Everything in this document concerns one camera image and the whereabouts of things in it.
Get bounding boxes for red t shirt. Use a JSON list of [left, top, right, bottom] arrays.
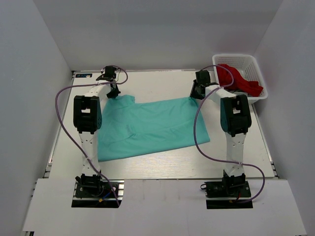
[[216, 64, 263, 97]]

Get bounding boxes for teal t shirt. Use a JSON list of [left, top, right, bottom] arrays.
[[97, 95, 210, 162]]

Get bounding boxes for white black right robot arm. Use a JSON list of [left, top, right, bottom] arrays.
[[190, 70, 252, 196]]

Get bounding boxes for grey t shirt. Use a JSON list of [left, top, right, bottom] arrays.
[[233, 89, 252, 97]]

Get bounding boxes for dark label sticker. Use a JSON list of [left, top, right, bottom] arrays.
[[75, 73, 93, 78]]

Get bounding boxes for white plastic basket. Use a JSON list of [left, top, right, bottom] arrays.
[[212, 54, 268, 104]]

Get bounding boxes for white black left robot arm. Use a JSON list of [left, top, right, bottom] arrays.
[[73, 65, 121, 176]]

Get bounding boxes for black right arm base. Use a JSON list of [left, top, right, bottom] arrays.
[[200, 173, 253, 209]]

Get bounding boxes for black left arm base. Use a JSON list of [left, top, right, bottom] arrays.
[[71, 174, 124, 208]]

